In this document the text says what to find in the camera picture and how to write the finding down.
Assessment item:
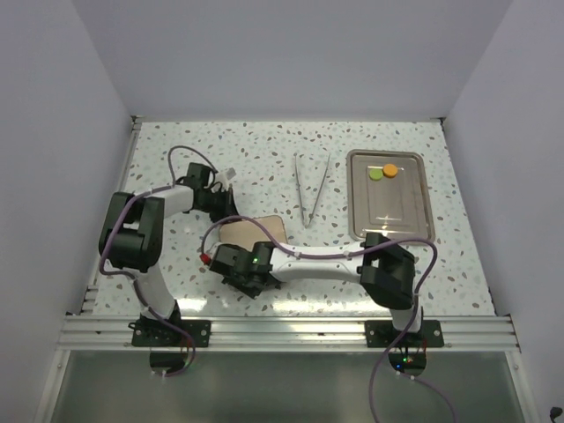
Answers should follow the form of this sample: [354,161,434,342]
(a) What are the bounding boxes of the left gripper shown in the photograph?
[197,189,244,229]

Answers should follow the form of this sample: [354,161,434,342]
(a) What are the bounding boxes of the gold tin lid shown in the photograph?
[219,215,287,251]

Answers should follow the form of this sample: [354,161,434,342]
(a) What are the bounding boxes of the metal tongs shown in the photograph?
[293,153,331,229]

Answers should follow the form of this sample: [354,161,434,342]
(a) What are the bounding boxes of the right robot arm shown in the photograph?
[208,234,424,346]

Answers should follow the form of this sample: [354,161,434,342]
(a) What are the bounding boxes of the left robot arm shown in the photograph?
[98,163,238,346]

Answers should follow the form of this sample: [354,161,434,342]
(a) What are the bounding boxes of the silver metal tray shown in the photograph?
[346,150,435,241]

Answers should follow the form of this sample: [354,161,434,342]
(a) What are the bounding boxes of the orange round cookie top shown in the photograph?
[382,163,398,178]

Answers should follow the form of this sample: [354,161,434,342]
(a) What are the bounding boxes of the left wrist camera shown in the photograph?
[216,167,236,189]

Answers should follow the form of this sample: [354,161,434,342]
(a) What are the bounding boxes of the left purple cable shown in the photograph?
[97,145,221,378]

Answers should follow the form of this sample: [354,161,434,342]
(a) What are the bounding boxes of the purple cable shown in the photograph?
[97,145,221,378]
[201,215,457,423]

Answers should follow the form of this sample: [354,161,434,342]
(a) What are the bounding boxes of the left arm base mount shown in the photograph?
[128,319,212,348]

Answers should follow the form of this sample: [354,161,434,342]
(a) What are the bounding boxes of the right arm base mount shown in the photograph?
[364,319,444,349]

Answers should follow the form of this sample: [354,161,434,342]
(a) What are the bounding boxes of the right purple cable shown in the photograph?
[201,215,457,423]

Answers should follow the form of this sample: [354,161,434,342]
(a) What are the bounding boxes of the aluminium front rail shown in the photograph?
[56,315,520,353]

